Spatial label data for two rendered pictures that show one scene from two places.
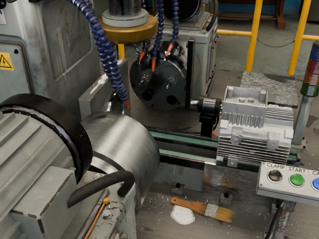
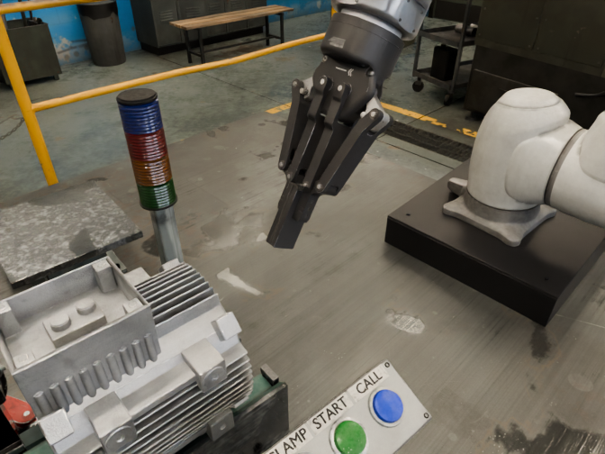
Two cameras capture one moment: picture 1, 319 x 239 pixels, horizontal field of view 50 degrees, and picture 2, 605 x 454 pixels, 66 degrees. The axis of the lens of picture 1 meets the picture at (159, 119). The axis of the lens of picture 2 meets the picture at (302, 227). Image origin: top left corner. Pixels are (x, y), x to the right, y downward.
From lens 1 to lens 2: 55 cm
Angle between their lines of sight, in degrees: 46
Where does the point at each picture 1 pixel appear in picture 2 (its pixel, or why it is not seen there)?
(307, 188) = (377, 436)
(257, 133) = (158, 376)
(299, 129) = not seen: hidden behind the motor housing
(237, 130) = (109, 413)
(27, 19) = not seen: outside the picture
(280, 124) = (194, 317)
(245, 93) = (53, 294)
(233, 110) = (60, 374)
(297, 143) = not seen: hidden behind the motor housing
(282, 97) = (102, 230)
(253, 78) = (11, 221)
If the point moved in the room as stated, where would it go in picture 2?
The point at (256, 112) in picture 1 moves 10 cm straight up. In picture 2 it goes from (129, 333) to (103, 249)
